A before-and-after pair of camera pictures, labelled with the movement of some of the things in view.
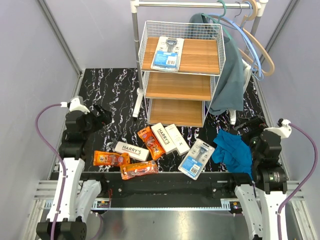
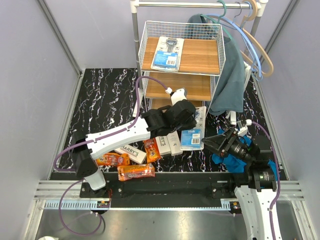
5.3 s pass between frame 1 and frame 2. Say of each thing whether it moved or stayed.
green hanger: stayed
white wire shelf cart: stayed
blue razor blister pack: moved
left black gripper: moved
